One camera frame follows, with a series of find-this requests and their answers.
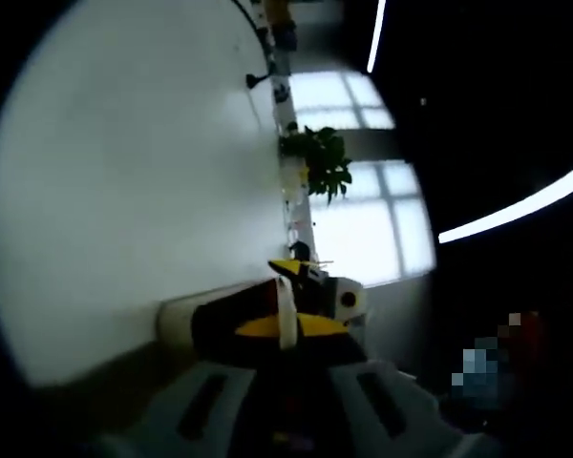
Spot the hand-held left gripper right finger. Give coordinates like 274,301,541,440
295,312,465,458

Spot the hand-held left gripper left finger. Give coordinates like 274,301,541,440
98,312,286,458

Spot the beige cutlery case base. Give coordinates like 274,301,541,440
156,279,281,357

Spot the large window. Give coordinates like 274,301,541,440
288,71,436,288

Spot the potted green plant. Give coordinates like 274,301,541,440
278,122,354,207

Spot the long ceiling light strip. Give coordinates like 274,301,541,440
365,0,389,74
437,156,573,245

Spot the black table cable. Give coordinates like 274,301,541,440
244,70,271,91

